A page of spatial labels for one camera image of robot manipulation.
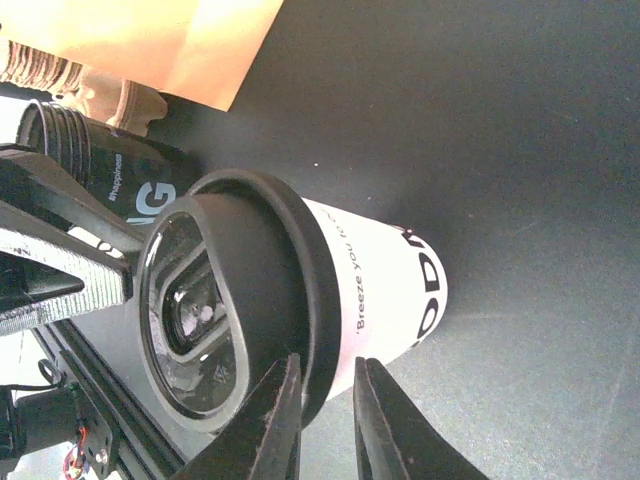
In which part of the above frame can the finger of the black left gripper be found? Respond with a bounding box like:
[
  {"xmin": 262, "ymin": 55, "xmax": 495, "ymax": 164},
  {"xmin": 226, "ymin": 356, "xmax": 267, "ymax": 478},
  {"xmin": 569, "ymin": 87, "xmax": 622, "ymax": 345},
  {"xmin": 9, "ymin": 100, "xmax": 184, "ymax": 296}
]
[
  {"xmin": 1, "ymin": 144, "xmax": 145, "ymax": 269},
  {"xmin": 1, "ymin": 201, "xmax": 133, "ymax": 336}
]

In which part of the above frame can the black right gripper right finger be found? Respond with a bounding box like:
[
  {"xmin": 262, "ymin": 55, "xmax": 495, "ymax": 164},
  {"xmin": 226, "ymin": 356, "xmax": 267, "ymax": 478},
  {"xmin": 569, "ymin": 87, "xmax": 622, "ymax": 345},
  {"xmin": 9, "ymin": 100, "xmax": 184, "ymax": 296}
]
[{"xmin": 353, "ymin": 357, "xmax": 486, "ymax": 479}]

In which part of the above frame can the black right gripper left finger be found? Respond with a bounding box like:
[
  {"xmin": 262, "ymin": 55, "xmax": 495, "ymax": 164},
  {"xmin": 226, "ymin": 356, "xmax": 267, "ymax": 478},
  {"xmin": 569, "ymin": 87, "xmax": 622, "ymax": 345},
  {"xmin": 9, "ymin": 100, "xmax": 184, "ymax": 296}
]
[{"xmin": 173, "ymin": 353, "xmax": 302, "ymax": 480}]

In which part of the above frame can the stack of black cup lids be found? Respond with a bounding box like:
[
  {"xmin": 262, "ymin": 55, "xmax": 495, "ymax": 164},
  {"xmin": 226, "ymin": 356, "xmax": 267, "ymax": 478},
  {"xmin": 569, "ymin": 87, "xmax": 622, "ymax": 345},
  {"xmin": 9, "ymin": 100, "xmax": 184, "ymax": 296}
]
[{"xmin": 16, "ymin": 100, "xmax": 202, "ymax": 230}]

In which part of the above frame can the brown pulp cup carrier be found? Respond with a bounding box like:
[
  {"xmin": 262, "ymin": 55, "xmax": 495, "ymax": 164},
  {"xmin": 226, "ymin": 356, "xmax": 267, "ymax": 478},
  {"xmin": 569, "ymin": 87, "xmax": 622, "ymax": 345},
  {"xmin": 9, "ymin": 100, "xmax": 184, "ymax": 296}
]
[{"xmin": 60, "ymin": 67, "xmax": 168, "ymax": 137}]

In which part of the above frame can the black lid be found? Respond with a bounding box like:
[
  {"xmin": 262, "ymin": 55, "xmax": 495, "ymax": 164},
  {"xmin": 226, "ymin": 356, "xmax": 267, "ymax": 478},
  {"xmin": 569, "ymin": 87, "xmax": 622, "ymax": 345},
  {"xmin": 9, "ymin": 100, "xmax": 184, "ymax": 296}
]
[{"xmin": 138, "ymin": 169, "xmax": 341, "ymax": 432}]

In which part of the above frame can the brown paper takeout bag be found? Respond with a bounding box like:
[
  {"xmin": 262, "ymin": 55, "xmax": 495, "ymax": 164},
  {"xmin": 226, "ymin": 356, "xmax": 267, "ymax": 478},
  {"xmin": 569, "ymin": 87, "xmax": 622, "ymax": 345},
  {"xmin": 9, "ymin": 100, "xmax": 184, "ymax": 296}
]
[{"xmin": 1, "ymin": 1, "xmax": 282, "ymax": 111}]

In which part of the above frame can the stack of pulp cup carriers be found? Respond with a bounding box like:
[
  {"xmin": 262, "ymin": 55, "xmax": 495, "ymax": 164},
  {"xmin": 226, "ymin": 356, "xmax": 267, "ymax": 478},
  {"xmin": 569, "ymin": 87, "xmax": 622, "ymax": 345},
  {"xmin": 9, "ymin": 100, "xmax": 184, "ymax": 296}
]
[{"xmin": 1, "ymin": 38, "xmax": 83, "ymax": 96}]

